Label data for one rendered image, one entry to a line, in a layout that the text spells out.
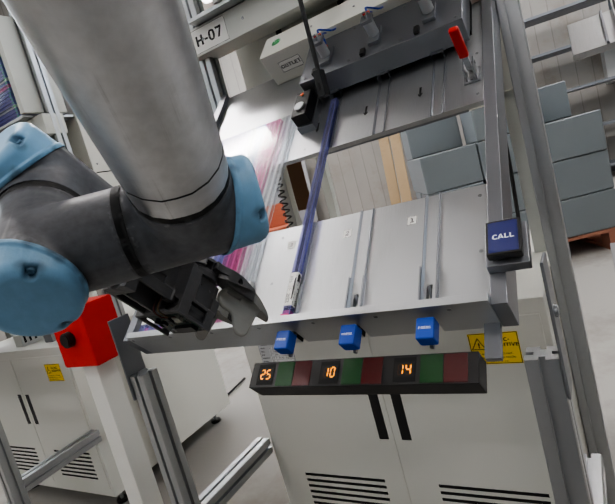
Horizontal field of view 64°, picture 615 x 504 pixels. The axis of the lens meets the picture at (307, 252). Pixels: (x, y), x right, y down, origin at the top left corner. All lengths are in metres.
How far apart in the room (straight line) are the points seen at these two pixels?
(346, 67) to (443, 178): 2.40
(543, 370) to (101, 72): 0.58
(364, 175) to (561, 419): 7.60
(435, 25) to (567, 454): 0.72
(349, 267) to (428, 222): 0.14
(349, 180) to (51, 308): 7.92
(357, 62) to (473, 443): 0.79
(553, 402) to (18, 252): 0.59
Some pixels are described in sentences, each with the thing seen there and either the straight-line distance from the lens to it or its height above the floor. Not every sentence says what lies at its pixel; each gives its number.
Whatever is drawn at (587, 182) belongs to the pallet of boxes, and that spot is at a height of 0.47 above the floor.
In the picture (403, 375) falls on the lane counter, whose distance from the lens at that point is 0.64.
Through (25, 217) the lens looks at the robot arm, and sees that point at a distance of 0.42.
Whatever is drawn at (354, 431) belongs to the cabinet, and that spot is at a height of 0.35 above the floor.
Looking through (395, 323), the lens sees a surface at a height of 0.70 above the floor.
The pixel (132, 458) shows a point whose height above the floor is 0.34.
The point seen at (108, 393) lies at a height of 0.53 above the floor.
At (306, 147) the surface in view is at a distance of 1.01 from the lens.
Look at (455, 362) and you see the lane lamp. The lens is 0.63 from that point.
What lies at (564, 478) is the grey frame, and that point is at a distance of 0.75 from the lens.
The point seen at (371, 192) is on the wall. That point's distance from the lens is 8.17.
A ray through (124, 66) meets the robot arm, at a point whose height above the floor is 0.99.
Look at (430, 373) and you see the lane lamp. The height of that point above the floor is 0.65.
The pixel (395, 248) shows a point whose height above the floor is 0.79.
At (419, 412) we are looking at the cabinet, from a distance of 1.10.
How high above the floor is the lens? 0.91
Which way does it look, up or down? 7 degrees down
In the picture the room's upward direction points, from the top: 15 degrees counter-clockwise
